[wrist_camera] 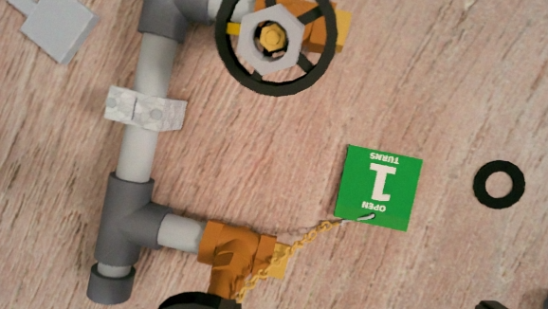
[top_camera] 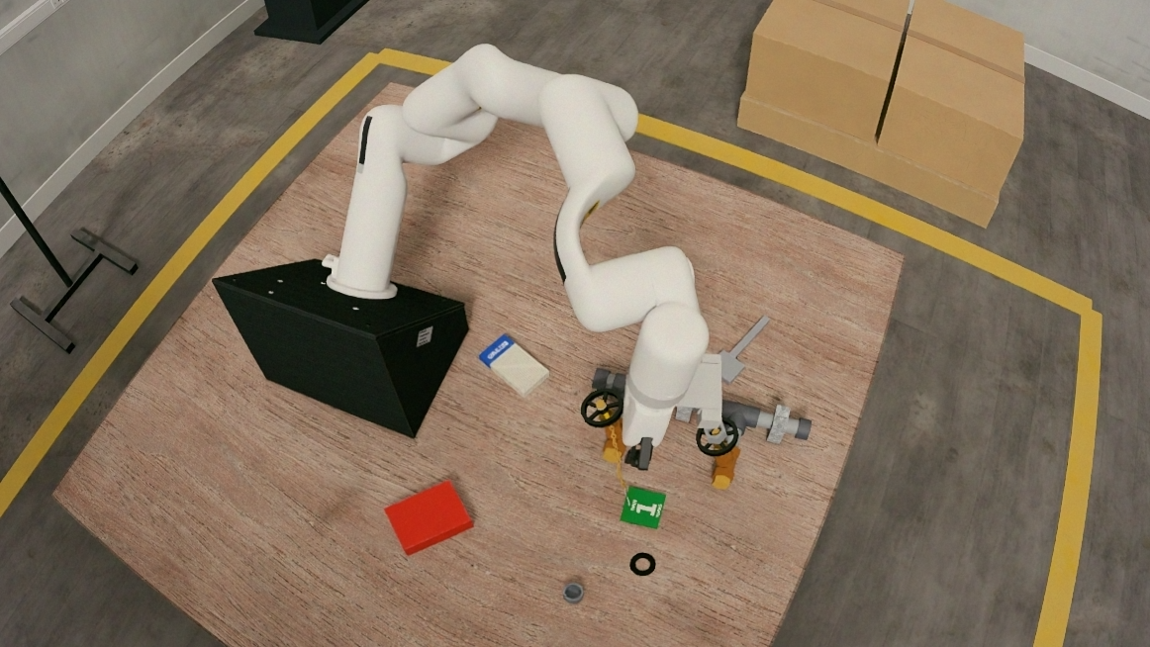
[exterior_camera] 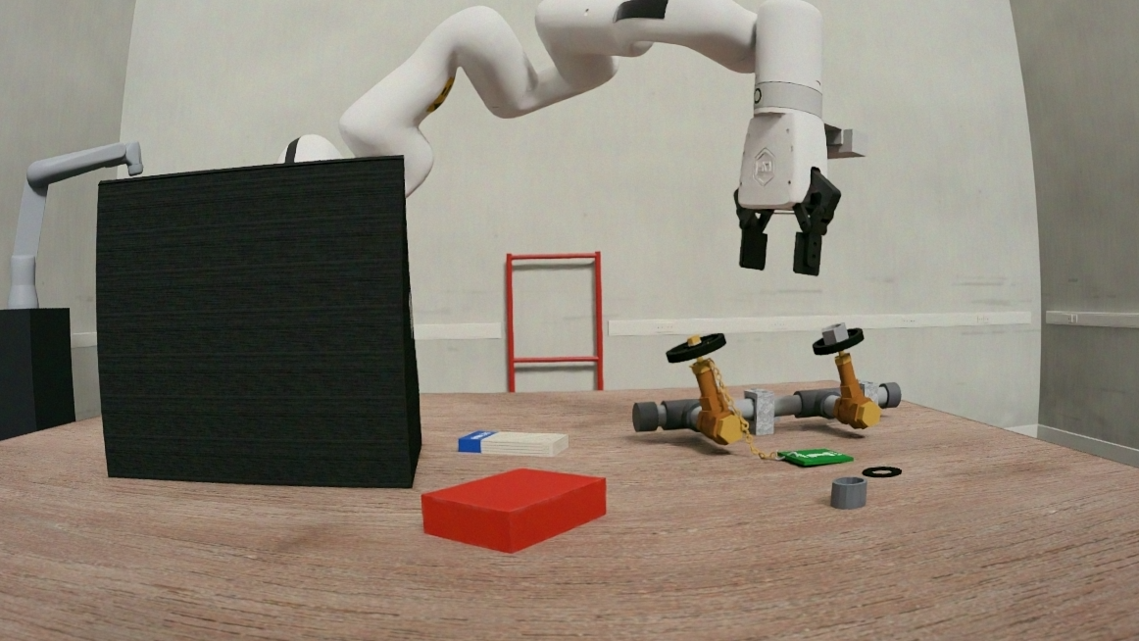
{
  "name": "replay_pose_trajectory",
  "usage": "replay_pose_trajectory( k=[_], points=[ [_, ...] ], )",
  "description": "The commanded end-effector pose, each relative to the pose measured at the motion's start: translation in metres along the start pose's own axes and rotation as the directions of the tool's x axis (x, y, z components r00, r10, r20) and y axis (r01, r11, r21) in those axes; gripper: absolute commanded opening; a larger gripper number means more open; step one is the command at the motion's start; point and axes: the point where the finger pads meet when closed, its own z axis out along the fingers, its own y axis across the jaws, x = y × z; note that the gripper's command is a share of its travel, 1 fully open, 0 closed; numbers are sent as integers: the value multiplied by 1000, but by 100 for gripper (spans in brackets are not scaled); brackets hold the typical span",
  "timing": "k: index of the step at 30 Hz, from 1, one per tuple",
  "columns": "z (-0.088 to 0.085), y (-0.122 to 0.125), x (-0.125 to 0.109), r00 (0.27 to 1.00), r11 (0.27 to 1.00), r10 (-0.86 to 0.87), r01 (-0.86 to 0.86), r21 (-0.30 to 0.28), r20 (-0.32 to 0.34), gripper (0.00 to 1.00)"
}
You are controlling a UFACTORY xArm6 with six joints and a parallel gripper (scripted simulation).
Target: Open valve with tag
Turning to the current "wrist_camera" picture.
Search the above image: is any green tag with gold chain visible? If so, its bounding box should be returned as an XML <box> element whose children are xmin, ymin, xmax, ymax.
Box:
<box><xmin>234</xmin><ymin>145</ymin><xmax>423</xmax><ymax>303</ymax></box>

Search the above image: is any black rubber o-ring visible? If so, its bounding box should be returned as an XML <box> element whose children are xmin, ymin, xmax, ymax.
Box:
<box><xmin>472</xmin><ymin>160</ymin><xmax>525</xmax><ymax>209</ymax></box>

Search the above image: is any grey hex nut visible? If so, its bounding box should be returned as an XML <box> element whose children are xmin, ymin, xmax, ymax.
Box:
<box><xmin>235</xmin><ymin>4</ymin><xmax>303</xmax><ymax>76</ymax></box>

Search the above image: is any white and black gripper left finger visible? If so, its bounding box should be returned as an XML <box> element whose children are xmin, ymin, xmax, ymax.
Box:
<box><xmin>218</xmin><ymin>299</ymin><xmax>242</xmax><ymax>309</ymax></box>

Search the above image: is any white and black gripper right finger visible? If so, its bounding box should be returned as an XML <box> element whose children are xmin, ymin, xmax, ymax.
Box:
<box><xmin>474</xmin><ymin>300</ymin><xmax>509</xmax><ymax>309</ymax></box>

